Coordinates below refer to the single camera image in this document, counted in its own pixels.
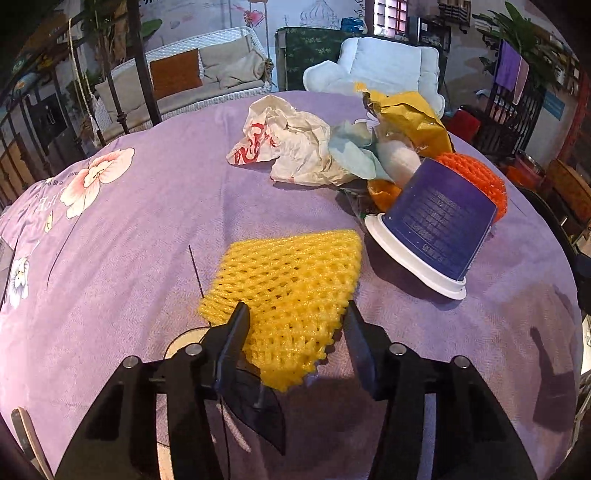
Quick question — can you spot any purple yogurt cup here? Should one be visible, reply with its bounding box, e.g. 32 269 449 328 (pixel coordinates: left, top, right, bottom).
365 158 497 301

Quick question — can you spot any yellow foam fruit net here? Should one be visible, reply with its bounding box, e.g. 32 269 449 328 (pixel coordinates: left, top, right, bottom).
198 230 363 392

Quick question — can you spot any red foam fruit net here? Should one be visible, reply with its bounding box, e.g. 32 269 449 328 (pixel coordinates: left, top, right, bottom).
436 152 508 223

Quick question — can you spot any bread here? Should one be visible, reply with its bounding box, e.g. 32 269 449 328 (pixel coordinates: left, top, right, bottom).
339 179 402 219

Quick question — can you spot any white tissue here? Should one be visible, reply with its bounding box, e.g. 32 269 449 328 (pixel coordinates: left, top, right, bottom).
377 140 421 189

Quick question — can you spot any light blue tissue paper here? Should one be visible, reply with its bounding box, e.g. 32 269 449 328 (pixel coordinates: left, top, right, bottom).
329 120 392 181

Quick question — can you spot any white red plastic bag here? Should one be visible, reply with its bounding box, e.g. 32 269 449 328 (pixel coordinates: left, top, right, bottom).
226 95 355 187

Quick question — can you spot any black trash bin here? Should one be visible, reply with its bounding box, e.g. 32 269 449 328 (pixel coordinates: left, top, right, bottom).
519 186 591 315

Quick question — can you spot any smartphone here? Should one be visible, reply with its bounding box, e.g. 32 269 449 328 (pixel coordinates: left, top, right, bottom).
11 407 54 480

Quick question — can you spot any wooden chest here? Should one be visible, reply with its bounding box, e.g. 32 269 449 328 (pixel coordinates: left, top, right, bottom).
546 159 591 226

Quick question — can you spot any black metal rack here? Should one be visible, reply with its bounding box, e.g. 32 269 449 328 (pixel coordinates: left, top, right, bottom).
473 45 546 157

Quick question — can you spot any orange cushion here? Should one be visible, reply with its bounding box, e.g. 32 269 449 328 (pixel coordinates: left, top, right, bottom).
150 49 202 100

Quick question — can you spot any white padded armchair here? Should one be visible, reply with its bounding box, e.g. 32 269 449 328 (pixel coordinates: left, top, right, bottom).
303 37 446 117

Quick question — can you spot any purple towel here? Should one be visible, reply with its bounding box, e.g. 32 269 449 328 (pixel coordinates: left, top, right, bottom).
494 41 522 91

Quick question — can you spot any white wicker sofa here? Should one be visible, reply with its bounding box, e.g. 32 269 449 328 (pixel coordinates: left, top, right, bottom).
91 26 273 142

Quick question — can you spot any potted green plant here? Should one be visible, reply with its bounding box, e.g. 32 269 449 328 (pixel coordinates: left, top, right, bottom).
472 1 564 88

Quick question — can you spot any green patterned cabinet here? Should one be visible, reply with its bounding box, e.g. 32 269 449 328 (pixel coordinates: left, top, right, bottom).
274 27 353 91

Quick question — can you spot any red phone booth cabinet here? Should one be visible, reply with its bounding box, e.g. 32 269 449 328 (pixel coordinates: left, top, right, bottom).
365 0 409 37

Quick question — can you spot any black cable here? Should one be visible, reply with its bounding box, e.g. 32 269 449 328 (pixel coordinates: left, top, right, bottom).
187 244 205 300

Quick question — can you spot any black iron bed frame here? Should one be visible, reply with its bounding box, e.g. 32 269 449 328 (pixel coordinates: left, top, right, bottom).
1 1 173 206

